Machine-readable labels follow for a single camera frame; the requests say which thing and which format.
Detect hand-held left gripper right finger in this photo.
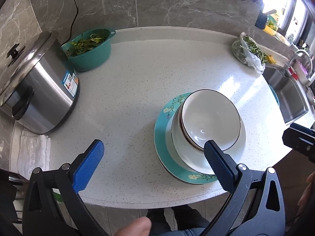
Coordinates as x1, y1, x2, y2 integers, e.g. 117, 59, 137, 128
197, 140, 286, 236

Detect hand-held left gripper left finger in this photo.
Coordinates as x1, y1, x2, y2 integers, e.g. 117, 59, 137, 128
22, 139, 105, 236

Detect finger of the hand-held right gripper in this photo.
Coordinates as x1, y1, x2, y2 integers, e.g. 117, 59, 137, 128
282, 128, 315, 164
290, 122, 315, 136

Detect white deep plate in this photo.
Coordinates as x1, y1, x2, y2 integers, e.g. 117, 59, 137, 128
165, 117, 247, 175

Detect red printed white bowl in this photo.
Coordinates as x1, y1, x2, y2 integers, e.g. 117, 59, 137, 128
180, 89, 243, 152

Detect large teal floral plate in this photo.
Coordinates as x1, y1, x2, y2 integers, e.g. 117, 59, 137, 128
154, 92, 237, 185

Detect person's right hand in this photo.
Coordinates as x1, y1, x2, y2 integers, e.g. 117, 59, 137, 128
297, 172, 315, 210

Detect person's left hand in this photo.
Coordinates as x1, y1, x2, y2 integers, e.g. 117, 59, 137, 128
116, 218, 152, 236

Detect stainless steel sink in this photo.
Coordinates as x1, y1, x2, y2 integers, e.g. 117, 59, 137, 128
263, 64, 309, 125

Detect teal basin of greens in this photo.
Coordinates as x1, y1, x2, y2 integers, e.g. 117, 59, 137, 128
268, 85, 280, 109

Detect white folded towel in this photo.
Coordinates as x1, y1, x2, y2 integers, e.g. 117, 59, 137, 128
17, 128, 52, 178

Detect red brush holder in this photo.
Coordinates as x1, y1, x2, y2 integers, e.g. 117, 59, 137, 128
287, 66, 299, 79

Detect person's dark pants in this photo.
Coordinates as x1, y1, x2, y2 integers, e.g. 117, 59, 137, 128
147, 204, 206, 236

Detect chrome faucet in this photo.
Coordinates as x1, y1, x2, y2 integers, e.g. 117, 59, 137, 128
283, 50, 313, 84

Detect stainless steel rice cooker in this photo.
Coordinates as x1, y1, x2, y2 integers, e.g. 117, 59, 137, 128
0, 31, 81, 135

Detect plastic bag of greens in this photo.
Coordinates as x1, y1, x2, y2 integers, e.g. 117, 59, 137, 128
231, 32, 267, 75

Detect teal colander basin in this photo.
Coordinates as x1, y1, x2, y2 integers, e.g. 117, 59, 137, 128
61, 28, 116, 72

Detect yellow cooking oil bottle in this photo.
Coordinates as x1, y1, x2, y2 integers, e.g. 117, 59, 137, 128
264, 14, 280, 34

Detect dark blue utensil holder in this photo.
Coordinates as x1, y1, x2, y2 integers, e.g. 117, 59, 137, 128
255, 12, 269, 29

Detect window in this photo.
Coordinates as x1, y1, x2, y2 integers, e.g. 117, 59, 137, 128
260, 0, 315, 45

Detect green vegetable scraps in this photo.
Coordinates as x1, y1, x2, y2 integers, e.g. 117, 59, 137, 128
64, 32, 108, 56

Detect black power cable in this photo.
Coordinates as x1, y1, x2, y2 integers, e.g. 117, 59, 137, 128
66, 0, 79, 45

